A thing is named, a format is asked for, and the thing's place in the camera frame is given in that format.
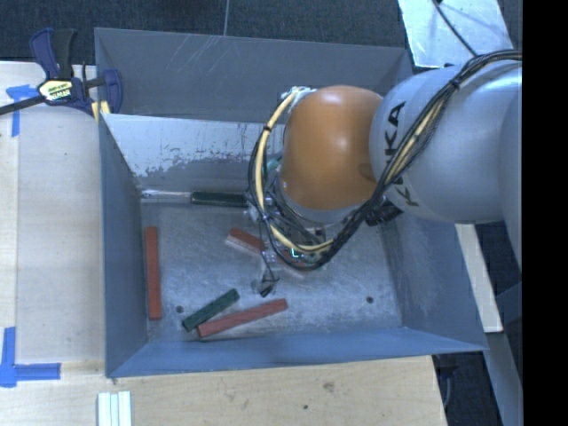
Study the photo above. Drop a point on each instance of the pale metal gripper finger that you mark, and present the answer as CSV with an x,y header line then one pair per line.
x,y
269,289
259,286

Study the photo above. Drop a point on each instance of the red-brown flat block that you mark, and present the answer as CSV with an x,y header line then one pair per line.
x,y
245,239
153,273
242,317

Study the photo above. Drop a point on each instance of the grey metal bin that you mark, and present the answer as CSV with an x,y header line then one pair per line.
x,y
222,82

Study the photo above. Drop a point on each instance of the pale wood board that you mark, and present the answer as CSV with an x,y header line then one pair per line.
x,y
57,238

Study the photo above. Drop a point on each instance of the black cylinder on white bracket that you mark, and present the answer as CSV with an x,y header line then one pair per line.
x,y
382,215

